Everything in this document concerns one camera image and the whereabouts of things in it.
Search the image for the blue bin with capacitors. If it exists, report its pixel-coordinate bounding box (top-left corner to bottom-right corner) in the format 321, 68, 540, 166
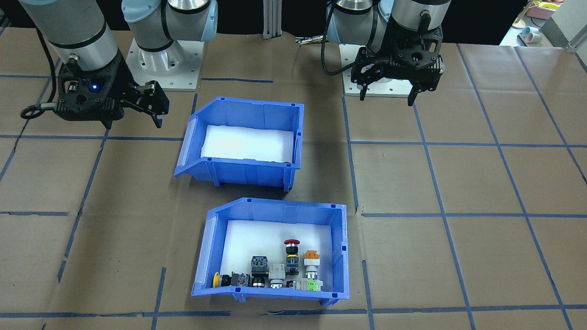
173, 96, 305, 192

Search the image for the blue bin with buttons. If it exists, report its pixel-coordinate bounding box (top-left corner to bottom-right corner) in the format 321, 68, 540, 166
192, 198, 350, 307

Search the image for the yellow push button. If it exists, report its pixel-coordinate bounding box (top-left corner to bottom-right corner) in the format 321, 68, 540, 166
212, 272, 251, 289

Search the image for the red mushroom stop button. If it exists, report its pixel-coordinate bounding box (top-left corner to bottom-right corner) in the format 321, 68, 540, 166
283, 239, 301, 277

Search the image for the orange cap white button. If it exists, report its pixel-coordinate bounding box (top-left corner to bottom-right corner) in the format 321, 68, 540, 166
303, 250, 321, 280

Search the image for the white grey push button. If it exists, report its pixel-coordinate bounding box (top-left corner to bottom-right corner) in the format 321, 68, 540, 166
269, 263, 288, 290

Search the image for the white foam pad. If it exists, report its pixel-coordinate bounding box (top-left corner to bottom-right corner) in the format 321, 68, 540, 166
200, 125, 295, 163
220, 220, 334, 292

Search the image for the white square base plate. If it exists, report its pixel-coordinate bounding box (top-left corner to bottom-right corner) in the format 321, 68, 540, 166
126, 39, 205, 91
342, 46, 418, 98

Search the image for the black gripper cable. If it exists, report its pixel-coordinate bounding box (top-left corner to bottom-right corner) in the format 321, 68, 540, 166
20, 27, 61, 121
321, 7, 367, 77

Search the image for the aluminium profile post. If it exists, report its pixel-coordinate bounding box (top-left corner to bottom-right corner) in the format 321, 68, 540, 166
263, 0, 282, 39

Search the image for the black switch with green block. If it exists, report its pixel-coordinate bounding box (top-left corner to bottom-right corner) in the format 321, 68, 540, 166
250, 256, 270, 289

